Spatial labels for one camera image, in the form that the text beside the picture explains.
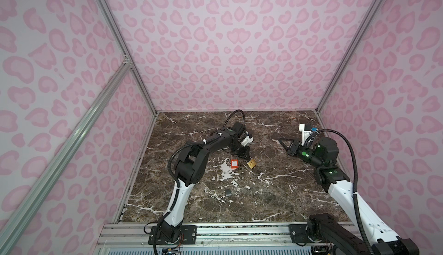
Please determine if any red padlock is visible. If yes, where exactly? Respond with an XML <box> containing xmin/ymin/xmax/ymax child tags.
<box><xmin>231</xmin><ymin>160</ymin><xmax>239</xmax><ymax>169</ymax></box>

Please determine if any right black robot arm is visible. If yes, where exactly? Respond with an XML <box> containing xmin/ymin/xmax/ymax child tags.
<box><xmin>278</xmin><ymin>137</ymin><xmax>419</xmax><ymax>255</ymax></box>

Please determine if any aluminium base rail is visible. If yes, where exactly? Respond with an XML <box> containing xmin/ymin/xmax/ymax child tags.
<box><xmin>93</xmin><ymin>222</ymin><xmax>395</xmax><ymax>249</ymax></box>

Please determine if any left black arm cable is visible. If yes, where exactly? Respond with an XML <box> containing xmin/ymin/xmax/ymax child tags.
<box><xmin>153</xmin><ymin>109</ymin><xmax>246</xmax><ymax>255</ymax></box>

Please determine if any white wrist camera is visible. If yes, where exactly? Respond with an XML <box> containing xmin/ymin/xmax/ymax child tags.
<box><xmin>299</xmin><ymin>123</ymin><xmax>318</xmax><ymax>146</ymax></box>
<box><xmin>231</xmin><ymin>122</ymin><xmax>254</xmax><ymax>146</ymax></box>

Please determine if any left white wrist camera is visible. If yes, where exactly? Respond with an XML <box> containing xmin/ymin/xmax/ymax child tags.
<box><xmin>231</xmin><ymin>122</ymin><xmax>254</xmax><ymax>146</ymax></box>

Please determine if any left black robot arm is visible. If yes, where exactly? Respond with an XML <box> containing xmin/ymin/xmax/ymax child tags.
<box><xmin>150</xmin><ymin>122</ymin><xmax>253</xmax><ymax>243</ymax></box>

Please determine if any diagonal aluminium frame strut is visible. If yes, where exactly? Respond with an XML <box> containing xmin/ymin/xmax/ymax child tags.
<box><xmin>1</xmin><ymin>62</ymin><xmax>132</xmax><ymax>255</ymax></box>

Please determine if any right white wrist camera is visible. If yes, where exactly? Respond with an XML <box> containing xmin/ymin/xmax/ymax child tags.
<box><xmin>299</xmin><ymin>123</ymin><xmax>318</xmax><ymax>146</ymax></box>

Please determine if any brass padlock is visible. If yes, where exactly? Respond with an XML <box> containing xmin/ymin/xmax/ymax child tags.
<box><xmin>247</xmin><ymin>159</ymin><xmax>257</xmax><ymax>170</ymax></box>

